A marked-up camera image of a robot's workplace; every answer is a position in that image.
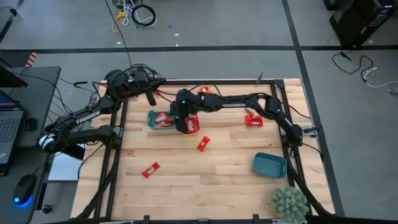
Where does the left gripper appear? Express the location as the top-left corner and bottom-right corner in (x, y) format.
(106, 66), (167, 98)

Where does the green plastic bin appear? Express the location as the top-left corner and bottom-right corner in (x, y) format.
(147, 110), (177, 131)

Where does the red KitKat bar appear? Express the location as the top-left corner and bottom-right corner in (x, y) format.
(244, 114), (264, 128)
(141, 161), (162, 179)
(196, 135), (211, 153)

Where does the blue-grey plastic bin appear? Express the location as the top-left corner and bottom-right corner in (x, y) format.
(252, 151), (288, 180)

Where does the black desk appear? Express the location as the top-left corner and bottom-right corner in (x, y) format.
(0, 65), (62, 224)

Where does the white board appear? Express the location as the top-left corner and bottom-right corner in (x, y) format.
(47, 152), (85, 182)

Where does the orange black striped object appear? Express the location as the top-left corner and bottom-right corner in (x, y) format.
(25, 52), (39, 68)

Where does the small black puck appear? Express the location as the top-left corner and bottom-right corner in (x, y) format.
(24, 117), (39, 132)

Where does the green artificial plant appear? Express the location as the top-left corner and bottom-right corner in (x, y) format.
(270, 185), (310, 223)

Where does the black tilted screen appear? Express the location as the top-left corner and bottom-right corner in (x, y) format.
(0, 65), (29, 89)

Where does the grey laptop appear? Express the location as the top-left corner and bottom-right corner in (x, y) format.
(0, 89), (26, 177)

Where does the black stand bar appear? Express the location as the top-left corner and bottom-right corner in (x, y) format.
(0, 0), (25, 44)

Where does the black computer mouse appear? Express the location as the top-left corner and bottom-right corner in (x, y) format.
(12, 174), (38, 206)

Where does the black equipment case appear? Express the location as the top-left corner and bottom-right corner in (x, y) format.
(323, 0), (398, 48)

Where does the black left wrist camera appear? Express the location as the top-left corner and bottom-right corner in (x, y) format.
(146, 90), (158, 107)

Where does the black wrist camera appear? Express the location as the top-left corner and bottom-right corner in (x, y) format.
(175, 115), (187, 134)
(146, 90), (158, 107)

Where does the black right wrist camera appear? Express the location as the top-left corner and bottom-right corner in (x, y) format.
(175, 115), (187, 134)

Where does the black aluminium rig frame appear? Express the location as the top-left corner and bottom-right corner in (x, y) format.
(73, 70), (336, 224)

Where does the long black floor cable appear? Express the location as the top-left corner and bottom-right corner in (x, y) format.
(103, 0), (133, 67)

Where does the white floor cable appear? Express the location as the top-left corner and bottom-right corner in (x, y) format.
(121, 0), (158, 29)

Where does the black coiled cable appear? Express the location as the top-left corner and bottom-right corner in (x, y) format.
(131, 4), (157, 29)

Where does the yellow cable with plug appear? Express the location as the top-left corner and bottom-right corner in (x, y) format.
(111, 10), (127, 34)

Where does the black cable with plug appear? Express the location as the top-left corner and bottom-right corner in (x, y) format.
(331, 50), (374, 83)

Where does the white cable with plug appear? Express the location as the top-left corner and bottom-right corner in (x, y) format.
(361, 65), (398, 89)

